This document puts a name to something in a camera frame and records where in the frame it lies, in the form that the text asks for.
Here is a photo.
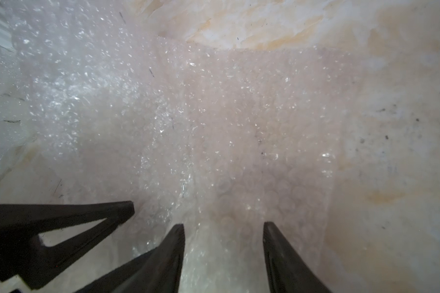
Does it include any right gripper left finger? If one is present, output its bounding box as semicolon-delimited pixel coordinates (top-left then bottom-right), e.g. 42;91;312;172
78;224;185;293

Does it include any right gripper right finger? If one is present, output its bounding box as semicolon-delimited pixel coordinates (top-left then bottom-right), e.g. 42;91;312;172
263;222;331;293

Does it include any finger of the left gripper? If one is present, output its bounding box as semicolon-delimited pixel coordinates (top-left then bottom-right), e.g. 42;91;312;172
0;201;134;289

